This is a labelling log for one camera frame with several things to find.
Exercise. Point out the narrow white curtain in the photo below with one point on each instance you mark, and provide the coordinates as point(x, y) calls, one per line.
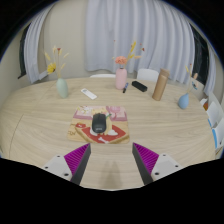
point(210, 73)
point(35, 46)

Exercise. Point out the black rectangular case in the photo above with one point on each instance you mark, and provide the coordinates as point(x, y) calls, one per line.
point(139, 86)

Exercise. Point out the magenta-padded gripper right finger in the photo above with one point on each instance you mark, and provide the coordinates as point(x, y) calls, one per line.
point(165, 164)

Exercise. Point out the copper drink bottle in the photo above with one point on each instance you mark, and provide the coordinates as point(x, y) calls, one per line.
point(160, 86)

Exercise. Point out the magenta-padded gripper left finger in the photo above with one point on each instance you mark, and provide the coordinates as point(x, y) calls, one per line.
point(60, 165)

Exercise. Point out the group of white chairs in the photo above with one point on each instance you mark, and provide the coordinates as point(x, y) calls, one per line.
point(215, 116)

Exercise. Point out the green vase with yellow flowers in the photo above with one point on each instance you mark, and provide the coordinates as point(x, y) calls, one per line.
point(62, 88)

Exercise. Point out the cartoon dog print mouse pad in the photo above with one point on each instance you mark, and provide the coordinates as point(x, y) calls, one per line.
point(116, 131)

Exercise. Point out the dark window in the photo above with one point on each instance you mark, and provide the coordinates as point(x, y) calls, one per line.
point(200, 53)
point(22, 56)

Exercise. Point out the blue vase with dried flowers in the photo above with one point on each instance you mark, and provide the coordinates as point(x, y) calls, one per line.
point(183, 101)

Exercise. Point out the pink vase with dried flowers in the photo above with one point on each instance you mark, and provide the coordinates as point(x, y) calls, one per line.
point(121, 79)

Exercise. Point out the white remote control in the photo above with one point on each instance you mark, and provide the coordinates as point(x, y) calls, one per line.
point(88, 93)

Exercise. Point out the black computer mouse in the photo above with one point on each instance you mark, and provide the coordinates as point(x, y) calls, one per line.
point(99, 122)

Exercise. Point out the black and blue marker pen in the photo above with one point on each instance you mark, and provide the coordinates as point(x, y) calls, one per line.
point(125, 87)

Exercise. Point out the wide white curtain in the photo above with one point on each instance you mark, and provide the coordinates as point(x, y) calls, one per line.
point(140, 26)

